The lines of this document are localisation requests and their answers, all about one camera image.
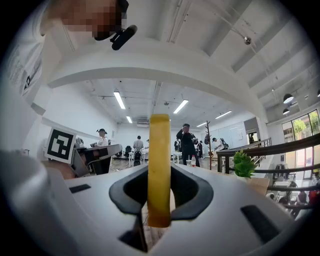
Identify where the large glass window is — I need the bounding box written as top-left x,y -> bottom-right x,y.
281,109 -> 320,181

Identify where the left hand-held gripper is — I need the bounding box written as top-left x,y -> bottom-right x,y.
44,127 -> 123,177

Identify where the person's white shirt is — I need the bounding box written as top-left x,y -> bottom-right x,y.
2,0 -> 76,156

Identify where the golden crust bread slice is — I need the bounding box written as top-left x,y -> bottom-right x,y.
147,113 -> 172,228

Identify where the black head-worn camera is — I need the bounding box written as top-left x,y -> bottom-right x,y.
109,24 -> 138,51

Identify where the person's left forearm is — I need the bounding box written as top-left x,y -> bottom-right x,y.
41,159 -> 77,180

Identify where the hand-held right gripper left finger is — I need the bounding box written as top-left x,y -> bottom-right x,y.
64,163 -> 149,256

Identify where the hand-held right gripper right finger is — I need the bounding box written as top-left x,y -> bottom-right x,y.
149,163 -> 296,256

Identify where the wooden coat rack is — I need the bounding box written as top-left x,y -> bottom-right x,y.
204,120 -> 214,171

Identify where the green potted plant white pot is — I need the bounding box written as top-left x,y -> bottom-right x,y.
232,148 -> 259,181

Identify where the person's head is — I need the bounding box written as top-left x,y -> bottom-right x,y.
58,0 -> 130,42

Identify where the black metal railing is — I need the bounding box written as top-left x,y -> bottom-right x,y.
216,132 -> 320,218

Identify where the thin black balcony railing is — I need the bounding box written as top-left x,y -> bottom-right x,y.
246,136 -> 273,151

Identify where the white table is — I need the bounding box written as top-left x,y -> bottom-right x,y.
128,151 -> 149,168
171,151 -> 183,165

